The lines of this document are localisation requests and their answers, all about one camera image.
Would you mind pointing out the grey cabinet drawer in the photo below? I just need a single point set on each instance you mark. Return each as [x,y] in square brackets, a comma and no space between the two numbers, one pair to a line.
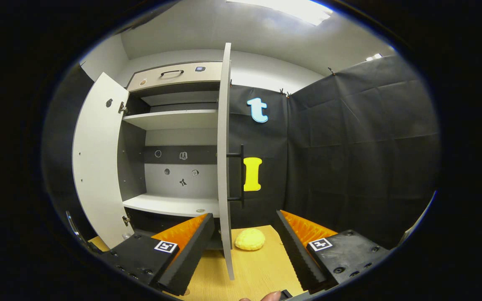
[174,79]

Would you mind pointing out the metal door hinge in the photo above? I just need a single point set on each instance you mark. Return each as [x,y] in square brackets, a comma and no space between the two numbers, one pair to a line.
[122,108]
[126,220]

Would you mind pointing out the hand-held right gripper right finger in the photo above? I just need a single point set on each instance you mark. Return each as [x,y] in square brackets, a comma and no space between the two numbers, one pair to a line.
[295,251]

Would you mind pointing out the grey cabinet door box stickers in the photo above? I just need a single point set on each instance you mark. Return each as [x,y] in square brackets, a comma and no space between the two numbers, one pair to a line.
[224,167]

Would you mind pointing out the grey cabinet door checkered sticker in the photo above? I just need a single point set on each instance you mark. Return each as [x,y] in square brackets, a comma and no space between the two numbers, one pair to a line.
[98,167]

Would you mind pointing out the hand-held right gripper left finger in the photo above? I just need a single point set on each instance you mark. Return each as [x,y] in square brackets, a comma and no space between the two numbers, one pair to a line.
[191,251]

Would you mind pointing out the black backdrop cloth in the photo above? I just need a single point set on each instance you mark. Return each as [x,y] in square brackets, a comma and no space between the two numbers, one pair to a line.
[349,159]

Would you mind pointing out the white cabinet shelf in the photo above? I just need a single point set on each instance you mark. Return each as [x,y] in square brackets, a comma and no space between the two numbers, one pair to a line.
[170,119]
[165,205]

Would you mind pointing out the grey cabinet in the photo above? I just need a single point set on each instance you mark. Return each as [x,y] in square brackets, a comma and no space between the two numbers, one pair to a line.
[134,163]

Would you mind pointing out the small ceiling light panel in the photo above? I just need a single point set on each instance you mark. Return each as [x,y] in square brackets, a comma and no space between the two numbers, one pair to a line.
[374,57]

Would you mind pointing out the yellow round sponge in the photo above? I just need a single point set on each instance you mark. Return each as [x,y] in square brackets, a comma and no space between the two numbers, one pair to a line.
[249,239]

